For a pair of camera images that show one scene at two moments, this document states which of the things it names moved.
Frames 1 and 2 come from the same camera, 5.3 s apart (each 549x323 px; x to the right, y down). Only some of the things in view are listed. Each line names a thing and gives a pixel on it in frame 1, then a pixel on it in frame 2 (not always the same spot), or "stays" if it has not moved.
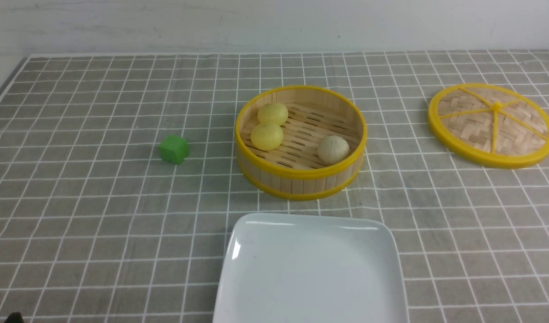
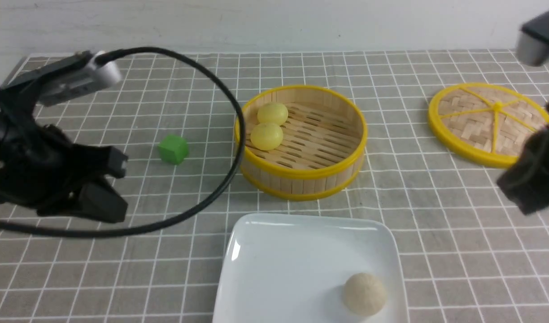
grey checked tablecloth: [88, 223] stays
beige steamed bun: [332, 149] → [363, 294]
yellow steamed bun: [275, 113] stays
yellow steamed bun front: [266, 137] stays
